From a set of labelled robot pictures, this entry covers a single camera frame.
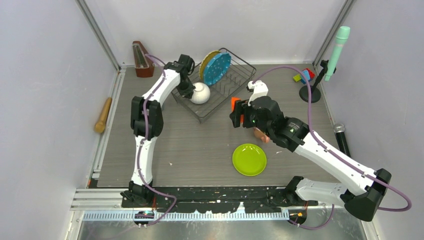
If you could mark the green plate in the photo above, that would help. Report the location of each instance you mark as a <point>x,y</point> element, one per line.
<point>249,159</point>

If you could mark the black wire dish rack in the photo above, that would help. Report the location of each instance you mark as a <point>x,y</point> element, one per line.
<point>239,73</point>

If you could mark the blue polka dot plate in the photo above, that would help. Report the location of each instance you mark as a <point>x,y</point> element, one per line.
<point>217,68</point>

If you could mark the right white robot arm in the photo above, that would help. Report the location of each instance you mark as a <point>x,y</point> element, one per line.
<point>360,189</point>

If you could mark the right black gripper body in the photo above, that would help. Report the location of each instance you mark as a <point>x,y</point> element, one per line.
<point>250,121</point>

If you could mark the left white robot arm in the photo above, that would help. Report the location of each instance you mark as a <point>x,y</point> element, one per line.
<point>147,123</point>

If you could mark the black handheld microphone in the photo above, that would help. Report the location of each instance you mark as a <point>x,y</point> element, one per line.
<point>339,131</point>

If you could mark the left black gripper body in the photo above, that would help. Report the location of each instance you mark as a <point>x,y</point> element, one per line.
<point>185,88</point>

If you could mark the brown wooden metronome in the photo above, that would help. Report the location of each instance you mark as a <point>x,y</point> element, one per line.
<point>144,67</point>

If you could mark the wooden rolling pin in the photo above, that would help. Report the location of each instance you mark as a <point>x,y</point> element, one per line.
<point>100,125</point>

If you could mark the yellow woven bamboo plate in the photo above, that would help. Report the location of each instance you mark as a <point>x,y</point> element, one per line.
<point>205,62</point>

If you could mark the pink ceramic mug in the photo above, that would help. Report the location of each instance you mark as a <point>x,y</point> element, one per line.
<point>260,135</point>

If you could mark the colourful toy blocks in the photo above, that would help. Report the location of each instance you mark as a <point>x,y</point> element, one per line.
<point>307,75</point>

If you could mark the mint green microphone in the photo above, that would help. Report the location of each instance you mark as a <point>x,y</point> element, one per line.
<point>341,38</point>

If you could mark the white ribbed bowl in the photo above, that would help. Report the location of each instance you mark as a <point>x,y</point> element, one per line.
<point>201,93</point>

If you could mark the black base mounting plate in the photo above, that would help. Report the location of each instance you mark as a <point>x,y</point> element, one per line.
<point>215,199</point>

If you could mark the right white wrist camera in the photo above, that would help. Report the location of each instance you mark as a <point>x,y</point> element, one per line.
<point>258,89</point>

